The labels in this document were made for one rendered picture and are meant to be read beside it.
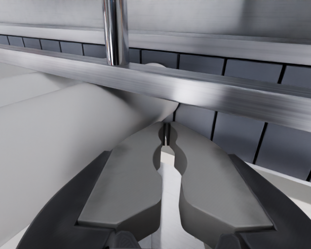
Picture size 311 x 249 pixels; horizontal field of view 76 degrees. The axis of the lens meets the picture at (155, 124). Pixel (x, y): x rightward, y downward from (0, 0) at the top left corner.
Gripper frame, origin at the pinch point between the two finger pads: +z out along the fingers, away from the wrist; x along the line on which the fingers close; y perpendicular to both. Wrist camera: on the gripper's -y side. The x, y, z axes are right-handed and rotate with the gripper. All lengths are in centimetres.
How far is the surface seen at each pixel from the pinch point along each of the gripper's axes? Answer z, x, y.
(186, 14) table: 10.8, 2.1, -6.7
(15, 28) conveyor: 18.0, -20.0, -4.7
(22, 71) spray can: 11.6, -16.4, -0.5
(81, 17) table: 18.3, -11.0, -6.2
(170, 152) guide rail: 2.2, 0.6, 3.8
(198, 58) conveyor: 4.8, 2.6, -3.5
